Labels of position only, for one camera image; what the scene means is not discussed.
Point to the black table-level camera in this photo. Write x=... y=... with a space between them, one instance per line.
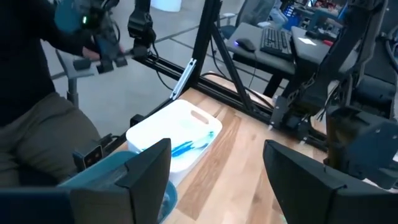
x=90 y=158

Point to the grey office chair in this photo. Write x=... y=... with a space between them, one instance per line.
x=255 y=12

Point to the blue toothbrush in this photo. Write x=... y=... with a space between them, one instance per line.
x=205 y=138
x=183 y=149

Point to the person's hand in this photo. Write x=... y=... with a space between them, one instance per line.
x=90 y=53

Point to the black keyboard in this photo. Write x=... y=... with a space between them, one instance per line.
x=275 y=42

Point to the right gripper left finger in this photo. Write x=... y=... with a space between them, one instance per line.
x=146 y=186

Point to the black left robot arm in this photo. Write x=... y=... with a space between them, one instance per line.
x=342 y=46

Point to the black computer mouse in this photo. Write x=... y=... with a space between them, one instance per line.
x=245 y=44

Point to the grey stand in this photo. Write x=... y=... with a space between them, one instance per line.
x=73 y=70

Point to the grey desk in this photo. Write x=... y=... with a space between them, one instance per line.
x=267 y=62

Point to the black aluminium frame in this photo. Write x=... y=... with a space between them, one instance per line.
x=205 y=37

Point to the teal plastic bin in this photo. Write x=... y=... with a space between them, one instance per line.
x=102 y=168

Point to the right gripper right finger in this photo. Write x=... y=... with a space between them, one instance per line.
x=298 y=186

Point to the white plastic bin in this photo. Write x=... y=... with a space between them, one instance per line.
x=174 y=124

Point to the white paper sheet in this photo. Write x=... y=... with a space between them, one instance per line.
x=307 y=41

